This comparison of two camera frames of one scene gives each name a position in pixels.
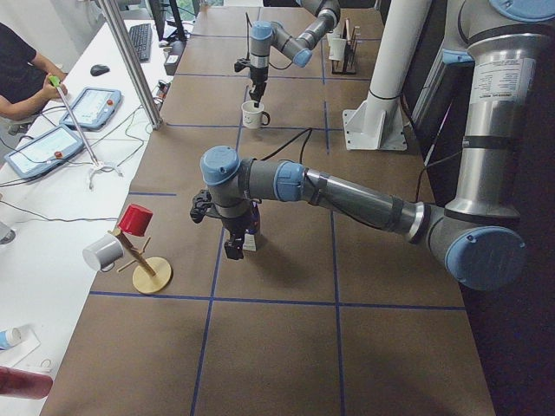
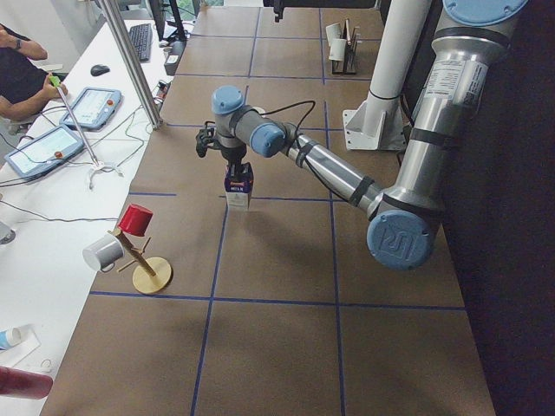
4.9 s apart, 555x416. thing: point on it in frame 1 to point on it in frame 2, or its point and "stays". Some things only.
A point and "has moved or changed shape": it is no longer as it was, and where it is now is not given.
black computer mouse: (98, 69) stays
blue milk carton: (250, 237) has moved or changed shape
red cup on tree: (135, 220) stays
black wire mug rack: (351, 47) stays
